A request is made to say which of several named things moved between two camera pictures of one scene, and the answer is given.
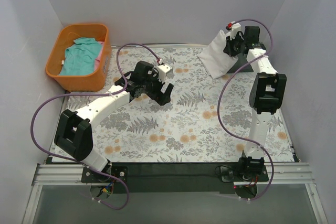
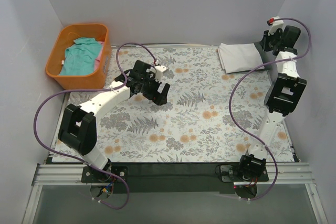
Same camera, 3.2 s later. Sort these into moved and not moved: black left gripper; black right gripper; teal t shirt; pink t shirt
Moved: black right gripper
Not moved: black left gripper; teal t shirt; pink t shirt
